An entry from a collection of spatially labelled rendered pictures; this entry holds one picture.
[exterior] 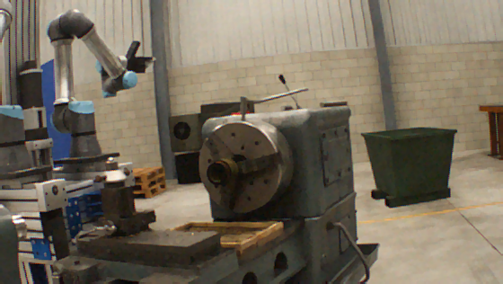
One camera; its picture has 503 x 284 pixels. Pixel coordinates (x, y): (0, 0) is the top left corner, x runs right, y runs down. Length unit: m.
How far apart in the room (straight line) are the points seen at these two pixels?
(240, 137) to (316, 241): 0.48
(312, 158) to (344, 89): 9.84
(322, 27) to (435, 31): 2.60
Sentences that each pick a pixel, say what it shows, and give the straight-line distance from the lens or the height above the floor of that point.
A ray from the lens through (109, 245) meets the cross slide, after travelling 1.48.
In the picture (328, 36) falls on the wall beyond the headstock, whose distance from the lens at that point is 11.97.
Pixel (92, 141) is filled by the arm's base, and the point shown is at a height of 1.22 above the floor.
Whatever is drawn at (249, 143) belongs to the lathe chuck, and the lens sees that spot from 1.92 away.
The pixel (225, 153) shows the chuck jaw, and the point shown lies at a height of 1.14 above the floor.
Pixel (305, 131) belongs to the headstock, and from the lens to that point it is 2.01.
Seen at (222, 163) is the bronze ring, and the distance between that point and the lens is 1.82.
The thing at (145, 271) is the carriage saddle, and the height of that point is 0.90.
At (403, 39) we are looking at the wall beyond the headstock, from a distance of 12.07.
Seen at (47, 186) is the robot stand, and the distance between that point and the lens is 1.75.
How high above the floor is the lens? 1.26
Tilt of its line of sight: 3 degrees down
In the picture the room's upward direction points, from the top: 6 degrees counter-clockwise
